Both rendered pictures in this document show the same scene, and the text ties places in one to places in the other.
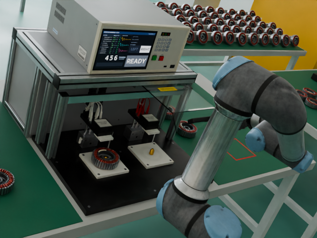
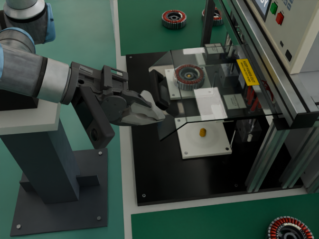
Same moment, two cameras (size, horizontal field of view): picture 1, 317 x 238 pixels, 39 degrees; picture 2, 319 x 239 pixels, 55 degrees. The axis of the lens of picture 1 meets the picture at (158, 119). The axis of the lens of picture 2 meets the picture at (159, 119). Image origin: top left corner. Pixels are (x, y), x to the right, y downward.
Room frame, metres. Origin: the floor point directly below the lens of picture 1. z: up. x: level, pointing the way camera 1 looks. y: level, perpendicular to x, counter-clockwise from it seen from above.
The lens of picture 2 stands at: (1.93, -0.56, 1.55)
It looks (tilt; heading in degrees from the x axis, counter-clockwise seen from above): 50 degrees down; 129
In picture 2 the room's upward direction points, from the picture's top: straight up
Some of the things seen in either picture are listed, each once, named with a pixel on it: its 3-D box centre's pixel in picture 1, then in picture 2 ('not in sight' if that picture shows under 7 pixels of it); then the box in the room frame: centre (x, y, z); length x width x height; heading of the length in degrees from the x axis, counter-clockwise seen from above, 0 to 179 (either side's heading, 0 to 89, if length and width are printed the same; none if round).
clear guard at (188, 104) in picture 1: (176, 102); (220, 87); (1.71, -0.05, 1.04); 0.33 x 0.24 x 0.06; 46
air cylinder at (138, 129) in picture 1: (134, 132); (248, 126); (1.77, 0.08, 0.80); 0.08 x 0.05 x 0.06; 136
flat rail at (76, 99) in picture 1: (131, 95); (238, 43); (1.65, 0.14, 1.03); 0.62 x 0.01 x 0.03; 136
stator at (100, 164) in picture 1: (105, 158); not in sight; (1.50, 0.15, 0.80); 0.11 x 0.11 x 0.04
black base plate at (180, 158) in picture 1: (125, 159); (198, 110); (1.60, 0.08, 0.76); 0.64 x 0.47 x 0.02; 136
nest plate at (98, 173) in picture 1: (104, 163); not in sight; (1.50, 0.15, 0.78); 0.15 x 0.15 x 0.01; 46
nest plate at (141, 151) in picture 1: (150, 154); (202, 135); (1.67, -0.02, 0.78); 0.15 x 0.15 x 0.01; 46
